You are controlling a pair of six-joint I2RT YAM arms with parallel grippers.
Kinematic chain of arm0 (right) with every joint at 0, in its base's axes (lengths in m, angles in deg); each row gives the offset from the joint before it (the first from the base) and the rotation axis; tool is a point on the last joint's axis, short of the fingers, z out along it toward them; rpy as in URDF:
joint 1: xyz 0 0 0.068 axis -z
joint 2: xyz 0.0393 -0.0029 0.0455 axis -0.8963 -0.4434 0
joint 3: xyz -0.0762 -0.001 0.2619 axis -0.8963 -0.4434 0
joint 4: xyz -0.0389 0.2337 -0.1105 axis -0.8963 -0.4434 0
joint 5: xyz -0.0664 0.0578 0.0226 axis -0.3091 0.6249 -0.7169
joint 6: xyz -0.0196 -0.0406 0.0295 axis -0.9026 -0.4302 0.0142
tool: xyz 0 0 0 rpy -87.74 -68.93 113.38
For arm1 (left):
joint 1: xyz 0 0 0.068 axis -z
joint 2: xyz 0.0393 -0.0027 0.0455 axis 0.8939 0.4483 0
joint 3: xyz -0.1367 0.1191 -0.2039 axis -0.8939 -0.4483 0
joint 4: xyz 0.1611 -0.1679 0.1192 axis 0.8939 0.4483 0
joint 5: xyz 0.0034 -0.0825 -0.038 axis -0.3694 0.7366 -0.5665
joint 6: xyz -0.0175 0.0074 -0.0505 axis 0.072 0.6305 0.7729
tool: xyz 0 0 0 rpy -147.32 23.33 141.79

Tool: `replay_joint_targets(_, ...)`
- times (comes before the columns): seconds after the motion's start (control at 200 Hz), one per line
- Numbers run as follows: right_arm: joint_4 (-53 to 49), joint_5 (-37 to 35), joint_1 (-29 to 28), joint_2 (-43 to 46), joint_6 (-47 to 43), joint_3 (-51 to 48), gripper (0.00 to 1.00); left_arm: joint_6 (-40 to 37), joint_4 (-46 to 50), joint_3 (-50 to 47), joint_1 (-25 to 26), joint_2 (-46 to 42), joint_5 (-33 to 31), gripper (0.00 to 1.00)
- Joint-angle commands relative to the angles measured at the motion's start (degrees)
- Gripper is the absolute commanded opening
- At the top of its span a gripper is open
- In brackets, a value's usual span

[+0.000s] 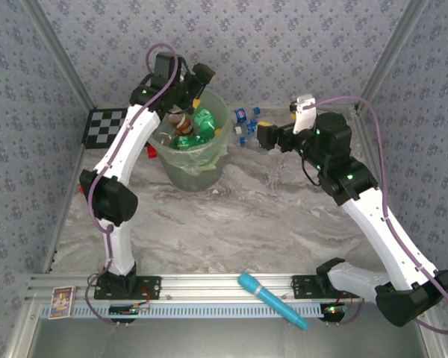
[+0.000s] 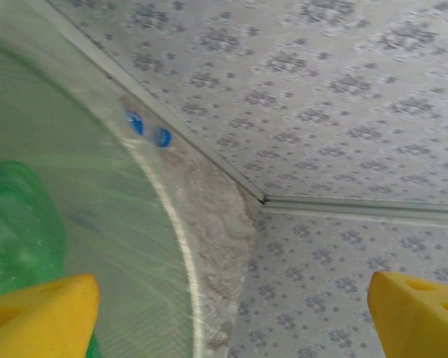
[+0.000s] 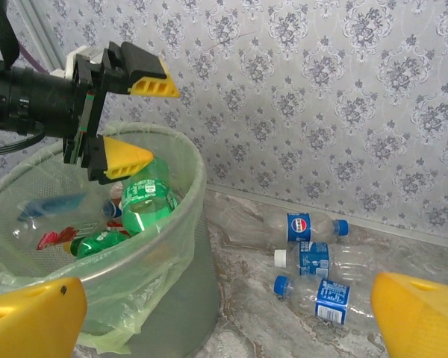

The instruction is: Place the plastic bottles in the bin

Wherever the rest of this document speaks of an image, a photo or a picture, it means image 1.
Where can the green soda bottle yellow cap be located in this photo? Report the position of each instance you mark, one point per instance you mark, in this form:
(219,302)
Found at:
(188,142)
(204,120)

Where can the green plastic bin liner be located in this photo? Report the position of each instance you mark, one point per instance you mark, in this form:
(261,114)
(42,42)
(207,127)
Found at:
(222,108)

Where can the Pepsi bottle white cap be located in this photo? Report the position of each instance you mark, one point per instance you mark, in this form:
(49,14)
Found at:
(251,127)

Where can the green translucent trash bin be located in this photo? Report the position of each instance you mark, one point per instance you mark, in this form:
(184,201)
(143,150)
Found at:
(194,182)

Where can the grey metal panel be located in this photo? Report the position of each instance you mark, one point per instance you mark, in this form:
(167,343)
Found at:
(224,343)

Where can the aluminium frame post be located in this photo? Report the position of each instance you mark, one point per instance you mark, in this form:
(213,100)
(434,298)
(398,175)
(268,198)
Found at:
(57,48)
(394,48)

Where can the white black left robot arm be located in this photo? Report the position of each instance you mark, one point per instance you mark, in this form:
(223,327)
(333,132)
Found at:
(130,141)

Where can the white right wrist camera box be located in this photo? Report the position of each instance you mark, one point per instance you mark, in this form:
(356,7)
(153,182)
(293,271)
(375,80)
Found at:
(304,115)

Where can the teal marker pen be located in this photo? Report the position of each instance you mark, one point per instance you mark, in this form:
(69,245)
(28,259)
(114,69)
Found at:
(261,292)

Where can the small red piece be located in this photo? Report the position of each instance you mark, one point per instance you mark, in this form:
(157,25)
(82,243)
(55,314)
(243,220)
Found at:
(152,152)

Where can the thin aluminium side rail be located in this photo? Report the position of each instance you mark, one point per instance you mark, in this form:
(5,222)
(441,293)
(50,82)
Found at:
(62,212)

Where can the picture card on rail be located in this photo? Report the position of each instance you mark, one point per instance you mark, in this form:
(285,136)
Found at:
(61,303)

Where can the long aluminium base rail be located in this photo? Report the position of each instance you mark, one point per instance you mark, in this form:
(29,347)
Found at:
(209,285)

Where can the black grey checkerboard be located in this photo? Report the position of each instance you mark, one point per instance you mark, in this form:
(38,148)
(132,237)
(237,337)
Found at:
(104,127)

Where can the brown tea bottle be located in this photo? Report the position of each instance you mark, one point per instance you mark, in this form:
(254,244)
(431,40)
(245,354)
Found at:
(181,125)

